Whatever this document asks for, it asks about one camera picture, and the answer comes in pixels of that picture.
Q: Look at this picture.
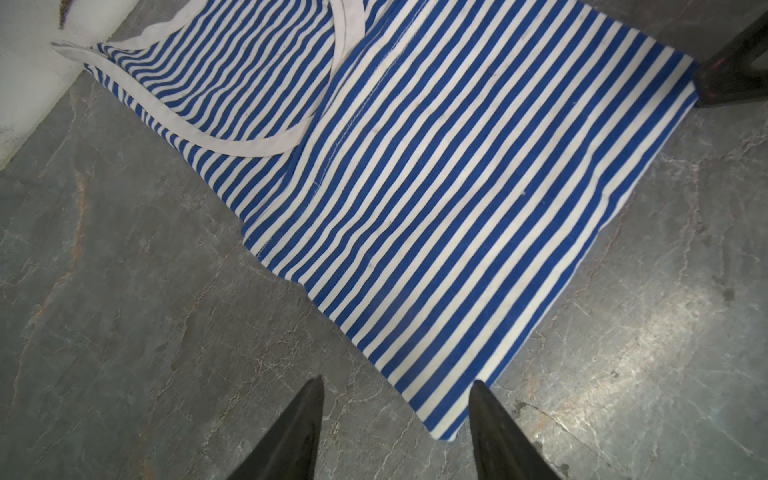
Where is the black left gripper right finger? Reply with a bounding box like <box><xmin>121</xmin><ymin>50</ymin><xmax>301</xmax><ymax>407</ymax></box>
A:
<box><xmin>468</xmin><ymin>380</ymin><xmax>559</xmax><ymax>480</ymax></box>

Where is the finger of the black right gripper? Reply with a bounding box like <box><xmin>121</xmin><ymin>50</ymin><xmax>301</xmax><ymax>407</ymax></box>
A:
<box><xmin>693</xmin><ymin>13</ymin><xmax>767</xmax><ymax>108</ymax></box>

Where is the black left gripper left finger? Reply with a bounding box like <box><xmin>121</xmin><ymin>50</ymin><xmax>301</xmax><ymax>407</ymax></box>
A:
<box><xmin>228</xmin><ymin>376</ymin><xmax>324</xmax><ymax>479</ymax></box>

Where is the blue white striped tank top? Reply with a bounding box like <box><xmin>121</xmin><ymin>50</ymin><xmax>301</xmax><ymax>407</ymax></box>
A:
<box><xmin>56</xmin><ymin>1</ymin><xmax>697</xmax><ymax>440</ymax></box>

